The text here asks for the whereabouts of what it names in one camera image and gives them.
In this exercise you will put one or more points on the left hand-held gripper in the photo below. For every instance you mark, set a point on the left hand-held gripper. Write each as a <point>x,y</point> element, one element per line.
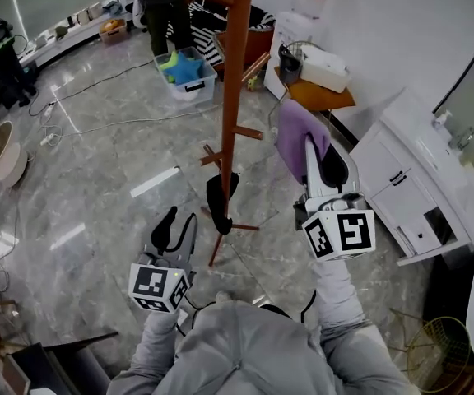
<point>150,284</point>

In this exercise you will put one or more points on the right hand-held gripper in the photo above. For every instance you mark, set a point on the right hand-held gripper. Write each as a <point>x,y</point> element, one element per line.
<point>344,233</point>

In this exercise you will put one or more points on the purple cloth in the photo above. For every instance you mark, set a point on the purple cloth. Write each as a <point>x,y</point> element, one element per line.
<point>294,130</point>

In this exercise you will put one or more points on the wooden coat rack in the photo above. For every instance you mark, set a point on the wooden coat rack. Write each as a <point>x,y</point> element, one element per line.
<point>233,76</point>

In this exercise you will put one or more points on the person's left forearm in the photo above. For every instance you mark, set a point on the person's left forearm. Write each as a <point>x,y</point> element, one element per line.
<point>154,335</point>

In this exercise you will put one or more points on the person's right forearm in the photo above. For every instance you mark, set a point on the person's right forearm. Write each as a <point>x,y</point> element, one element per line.
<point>337,290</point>

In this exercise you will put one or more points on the black hanging garment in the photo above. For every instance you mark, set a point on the black hanging garment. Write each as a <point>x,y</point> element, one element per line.
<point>216,204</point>

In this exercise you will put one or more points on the person's left shoe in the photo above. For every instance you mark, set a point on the person's left shoe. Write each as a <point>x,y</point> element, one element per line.
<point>224,296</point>

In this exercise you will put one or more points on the white sink cabinet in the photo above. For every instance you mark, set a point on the white sink cabinet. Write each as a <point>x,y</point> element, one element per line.
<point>405,167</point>

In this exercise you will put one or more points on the white rectangular box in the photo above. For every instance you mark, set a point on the white rectangular box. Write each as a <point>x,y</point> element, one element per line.
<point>323,70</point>

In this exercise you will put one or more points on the small yellow green toy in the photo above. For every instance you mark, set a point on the small yellow green toy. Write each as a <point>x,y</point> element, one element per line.
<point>253,84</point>

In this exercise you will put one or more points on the white soap pump bottle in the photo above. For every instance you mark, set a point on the white soap pump bottle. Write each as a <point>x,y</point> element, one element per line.
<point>442,118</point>

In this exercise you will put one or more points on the person's grey hoodie torso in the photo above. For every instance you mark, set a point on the person's grey hoodie torso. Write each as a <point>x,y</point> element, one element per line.
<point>253,352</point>

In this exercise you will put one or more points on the chrome faucet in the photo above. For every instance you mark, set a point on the chrome faucet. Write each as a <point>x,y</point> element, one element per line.
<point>463,138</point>

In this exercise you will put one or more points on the brown armchair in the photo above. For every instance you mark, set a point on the brown armchair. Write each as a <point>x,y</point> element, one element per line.
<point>257,43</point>

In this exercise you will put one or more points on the clear plastic storage bin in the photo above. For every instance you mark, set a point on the clear plastic storage bin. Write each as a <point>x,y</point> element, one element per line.
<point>196,91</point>

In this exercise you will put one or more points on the white water dispenser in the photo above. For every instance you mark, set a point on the white water dispenser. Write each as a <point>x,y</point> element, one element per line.
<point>290,27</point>

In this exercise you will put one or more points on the white power strip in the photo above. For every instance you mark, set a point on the white power strip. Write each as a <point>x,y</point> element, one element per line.
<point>47,139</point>
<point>49,109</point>

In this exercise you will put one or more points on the blue star plush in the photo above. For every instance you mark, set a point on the blue star plush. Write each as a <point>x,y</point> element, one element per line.
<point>187,68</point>

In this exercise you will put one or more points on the black desk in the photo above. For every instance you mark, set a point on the black desk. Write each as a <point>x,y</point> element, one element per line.
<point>68,368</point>

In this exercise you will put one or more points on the green plush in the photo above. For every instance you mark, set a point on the green plush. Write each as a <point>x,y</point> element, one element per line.
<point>169,62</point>

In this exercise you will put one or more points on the black white striped blanket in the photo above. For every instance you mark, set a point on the black white striped blanket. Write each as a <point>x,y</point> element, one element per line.
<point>204,35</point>

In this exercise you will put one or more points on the dark teal box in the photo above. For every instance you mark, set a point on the dark teal box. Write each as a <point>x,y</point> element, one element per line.
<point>30,72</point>

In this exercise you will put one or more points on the long white low bench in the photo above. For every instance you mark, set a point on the long white low bench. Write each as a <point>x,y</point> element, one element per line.
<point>56,52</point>

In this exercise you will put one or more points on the white swivel chair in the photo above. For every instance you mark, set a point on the white swivel chair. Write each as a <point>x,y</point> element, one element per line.
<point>139,12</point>

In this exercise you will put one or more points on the row of small bench items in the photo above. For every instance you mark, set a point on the row of small bench items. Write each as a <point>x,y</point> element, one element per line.
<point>85,15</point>

